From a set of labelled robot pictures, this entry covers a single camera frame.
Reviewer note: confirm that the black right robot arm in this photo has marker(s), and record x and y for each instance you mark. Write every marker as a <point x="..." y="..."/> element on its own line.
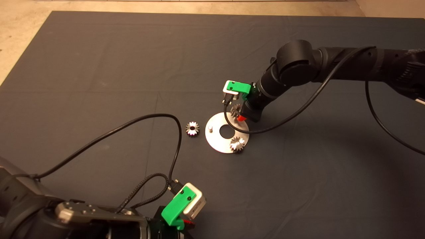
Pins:
<point x="298" y="63"/>

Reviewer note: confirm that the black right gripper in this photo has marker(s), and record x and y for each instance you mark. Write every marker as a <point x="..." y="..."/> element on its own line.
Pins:
<point x="254" y="108"/>

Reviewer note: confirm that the dark grey table cloth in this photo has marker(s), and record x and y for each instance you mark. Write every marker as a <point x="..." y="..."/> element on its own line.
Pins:
<point x="99" y="66"/>

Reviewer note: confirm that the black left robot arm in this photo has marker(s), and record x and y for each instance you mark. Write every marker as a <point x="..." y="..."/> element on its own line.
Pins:
<point x="20" y="202"/>

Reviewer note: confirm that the bright green camera mount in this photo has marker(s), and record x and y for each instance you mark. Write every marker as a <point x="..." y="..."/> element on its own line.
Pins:
<point x="176" y="205"/>
<point x="239" y="87"/>

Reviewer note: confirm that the round metal carrier plate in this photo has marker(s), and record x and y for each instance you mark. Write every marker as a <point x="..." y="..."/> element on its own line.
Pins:
<point x="215" y="141"/>

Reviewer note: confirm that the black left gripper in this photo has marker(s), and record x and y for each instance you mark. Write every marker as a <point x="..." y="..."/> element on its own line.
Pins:
<point x="156" y="227"/>

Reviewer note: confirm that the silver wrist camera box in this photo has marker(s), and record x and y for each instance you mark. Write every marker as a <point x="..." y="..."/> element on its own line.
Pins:
<point x="228" y="91"/>
<point x="197" y="202"/>

